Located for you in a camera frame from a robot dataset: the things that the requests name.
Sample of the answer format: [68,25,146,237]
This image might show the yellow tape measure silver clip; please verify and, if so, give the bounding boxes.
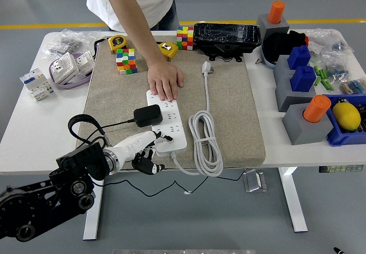
[156,41,180,62]

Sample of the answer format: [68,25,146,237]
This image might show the colourful cube with yellow cross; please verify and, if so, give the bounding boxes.
[176,26,195,51]

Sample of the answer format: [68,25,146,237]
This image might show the white power strip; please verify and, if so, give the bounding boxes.
[146,89,189,157]

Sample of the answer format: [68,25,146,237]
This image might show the white table leg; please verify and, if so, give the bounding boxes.
[279,166,309,233]
[82,176,106,241]

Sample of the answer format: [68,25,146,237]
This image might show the clear bag of metal parts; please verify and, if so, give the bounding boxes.
[42,28,101,56]

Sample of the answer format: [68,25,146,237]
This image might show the orange cylinder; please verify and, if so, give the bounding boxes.
[303,94,332,123]
[267,1,286,25]

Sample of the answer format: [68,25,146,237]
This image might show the white wall switch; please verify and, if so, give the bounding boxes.
[74,51,95,76]

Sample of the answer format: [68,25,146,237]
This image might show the yellow tape measure black label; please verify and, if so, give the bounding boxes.
[93,34,129,54]

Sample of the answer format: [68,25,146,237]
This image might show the silver metal bracket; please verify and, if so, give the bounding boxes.
[242,170,268,193]

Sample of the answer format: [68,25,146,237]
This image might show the clear bag of resistors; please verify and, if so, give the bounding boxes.
[339,78,366,95]

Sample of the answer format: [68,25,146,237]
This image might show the blue plastic bin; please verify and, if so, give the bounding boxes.
[323,93,366,148]

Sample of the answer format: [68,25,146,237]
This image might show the blue block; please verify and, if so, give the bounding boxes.
[290,65,317,92]
[287,45,312,70]

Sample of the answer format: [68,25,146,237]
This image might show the white wall socket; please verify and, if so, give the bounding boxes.
[50,52,78,84]

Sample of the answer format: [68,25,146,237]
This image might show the black plastic-wrapped box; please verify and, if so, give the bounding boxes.
[193,22,262,64]

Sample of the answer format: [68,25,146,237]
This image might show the table control panel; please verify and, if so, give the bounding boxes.
[319,165,364,174]

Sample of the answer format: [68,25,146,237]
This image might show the white power strip cable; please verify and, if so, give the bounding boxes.
[170,61,224,177]

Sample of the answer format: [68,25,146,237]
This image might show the person's right hand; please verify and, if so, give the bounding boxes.
[147,61,185,102]

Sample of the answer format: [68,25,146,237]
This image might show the grey-brown mat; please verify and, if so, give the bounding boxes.
[75,34,266,172]

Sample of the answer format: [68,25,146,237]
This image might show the black cloth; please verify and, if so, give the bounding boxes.
[262,30,308,63]

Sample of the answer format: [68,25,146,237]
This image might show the thin black adapter cord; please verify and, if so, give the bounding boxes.
[77,118,248,197]

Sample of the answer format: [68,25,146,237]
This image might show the black power adapter plug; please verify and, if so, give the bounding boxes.
[133,104,164,128]

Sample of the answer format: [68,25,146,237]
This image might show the colourful scrambled puzzle cube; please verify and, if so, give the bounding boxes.
[116,47,138,76]

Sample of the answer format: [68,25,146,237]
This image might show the white circuit breaker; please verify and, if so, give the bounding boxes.
[19,68,55,102]

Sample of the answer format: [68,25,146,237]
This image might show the grey block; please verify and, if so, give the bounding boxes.
[273,55,298,79]
[282,102,335,146]
[274,72,318,113]
[256,14,291,45]

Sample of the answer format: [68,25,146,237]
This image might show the clear bag of blue parts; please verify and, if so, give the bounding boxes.
[321,50,351,79]
[307,28,354,54]

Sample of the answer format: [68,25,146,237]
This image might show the lilac tray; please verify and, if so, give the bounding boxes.
[47,52,95,90]

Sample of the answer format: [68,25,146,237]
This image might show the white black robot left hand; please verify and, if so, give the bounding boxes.
[110,130,176,176]

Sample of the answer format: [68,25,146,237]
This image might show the yellow lemon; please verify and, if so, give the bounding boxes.
[332,101,361,131]

